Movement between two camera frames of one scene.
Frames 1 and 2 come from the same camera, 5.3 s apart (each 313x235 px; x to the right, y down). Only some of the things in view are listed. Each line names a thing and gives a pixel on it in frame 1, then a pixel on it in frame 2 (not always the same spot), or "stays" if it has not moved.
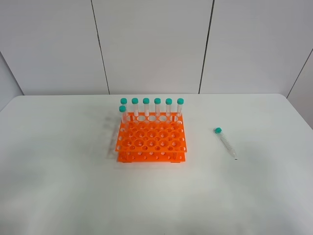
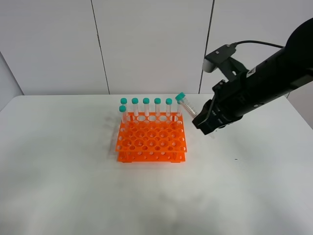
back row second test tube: x=135 y=101 stays
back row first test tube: x=123 y=101 stays
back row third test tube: x=145 y=101 stays
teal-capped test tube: x=218 y=130 to x=181 y=100
